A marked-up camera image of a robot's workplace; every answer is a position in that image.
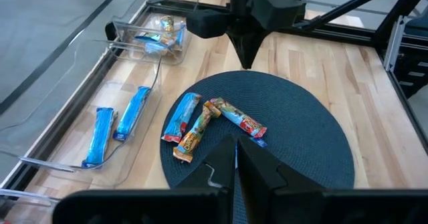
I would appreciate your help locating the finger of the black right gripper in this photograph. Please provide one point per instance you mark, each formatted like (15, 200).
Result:
(241, 45)
(255, 45)

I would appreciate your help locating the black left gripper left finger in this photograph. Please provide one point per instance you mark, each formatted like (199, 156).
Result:
(220, 170)

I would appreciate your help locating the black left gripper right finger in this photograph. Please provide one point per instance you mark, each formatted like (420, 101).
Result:
(257, 174)

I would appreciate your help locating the orange-logo chewy granola bar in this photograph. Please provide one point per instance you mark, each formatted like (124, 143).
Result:
(156, 47)
(195, 133)
(148, 38)
(168, 28)

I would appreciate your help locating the red-logo chewy granola bar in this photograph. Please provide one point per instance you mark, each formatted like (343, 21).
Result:
(239, 118)

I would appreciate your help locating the round dark woven placemat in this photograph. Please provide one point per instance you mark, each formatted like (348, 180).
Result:
(301, 133)

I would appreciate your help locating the blue snack bar left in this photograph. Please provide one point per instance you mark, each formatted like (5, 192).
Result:
(180, 117)

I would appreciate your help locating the black diagonal support beam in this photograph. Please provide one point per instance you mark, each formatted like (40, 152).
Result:
(351, 5)

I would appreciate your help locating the clear plastic bin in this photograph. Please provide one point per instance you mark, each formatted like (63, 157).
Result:
(67, 143)
(30, 197)
(133, 55)

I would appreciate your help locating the silver aluminium post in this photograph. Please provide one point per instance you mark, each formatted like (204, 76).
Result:
(394, 47)

